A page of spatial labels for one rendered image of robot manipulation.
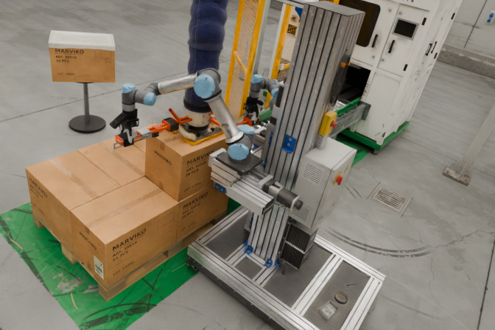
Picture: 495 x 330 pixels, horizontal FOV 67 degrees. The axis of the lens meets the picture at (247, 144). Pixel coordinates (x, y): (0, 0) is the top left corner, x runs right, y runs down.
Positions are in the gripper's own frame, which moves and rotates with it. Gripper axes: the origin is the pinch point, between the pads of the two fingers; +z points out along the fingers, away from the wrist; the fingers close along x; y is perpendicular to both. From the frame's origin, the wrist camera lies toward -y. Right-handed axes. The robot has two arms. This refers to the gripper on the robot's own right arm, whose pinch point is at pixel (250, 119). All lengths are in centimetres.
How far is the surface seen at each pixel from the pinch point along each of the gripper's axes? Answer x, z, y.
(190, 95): -25, -18, 40
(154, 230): -4, 67, 81
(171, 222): -4, 69, 65
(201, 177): -6, 41, 39
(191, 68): -26, -37, 40
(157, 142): -32, 17, 60
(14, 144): -219, 109, 92
